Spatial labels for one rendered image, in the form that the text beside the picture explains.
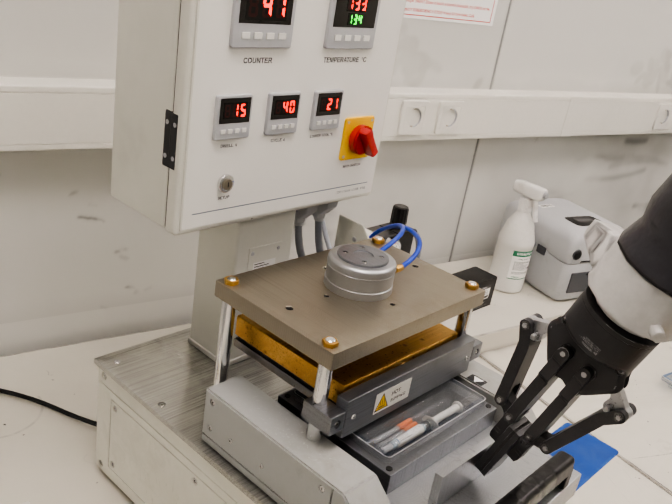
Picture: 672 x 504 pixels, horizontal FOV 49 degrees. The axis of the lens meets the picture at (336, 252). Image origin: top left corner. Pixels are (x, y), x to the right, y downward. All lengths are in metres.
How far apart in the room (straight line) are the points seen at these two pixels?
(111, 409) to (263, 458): 0.29
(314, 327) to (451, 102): 0.92
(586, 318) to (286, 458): 0.32
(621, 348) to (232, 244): 0.48
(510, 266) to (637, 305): 1.07
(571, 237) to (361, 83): 0.87
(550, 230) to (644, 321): 1.10
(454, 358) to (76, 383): 0.65
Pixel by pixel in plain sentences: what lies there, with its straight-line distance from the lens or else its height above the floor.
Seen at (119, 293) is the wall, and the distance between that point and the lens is 1.40.
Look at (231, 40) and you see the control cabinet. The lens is 0.78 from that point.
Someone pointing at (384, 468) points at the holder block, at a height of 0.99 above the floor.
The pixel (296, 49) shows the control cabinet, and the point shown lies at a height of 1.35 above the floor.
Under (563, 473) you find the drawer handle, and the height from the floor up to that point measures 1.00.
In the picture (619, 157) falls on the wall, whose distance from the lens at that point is 2.23.
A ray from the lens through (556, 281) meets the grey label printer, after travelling 1.73.
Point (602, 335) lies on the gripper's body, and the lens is 0.66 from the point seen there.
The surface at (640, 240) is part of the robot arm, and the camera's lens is 0.63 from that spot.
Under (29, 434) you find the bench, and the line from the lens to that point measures 1.19.
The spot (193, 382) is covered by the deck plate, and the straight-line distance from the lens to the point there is 0.97.
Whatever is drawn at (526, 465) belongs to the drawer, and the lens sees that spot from 0.88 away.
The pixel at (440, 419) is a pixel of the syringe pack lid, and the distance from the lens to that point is 0.85.
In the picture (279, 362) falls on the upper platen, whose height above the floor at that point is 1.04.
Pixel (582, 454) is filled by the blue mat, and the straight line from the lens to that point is 1.34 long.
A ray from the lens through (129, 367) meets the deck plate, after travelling 0.99.
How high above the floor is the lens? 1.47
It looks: 23 degrees down
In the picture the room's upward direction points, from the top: 10 degrees clockwise
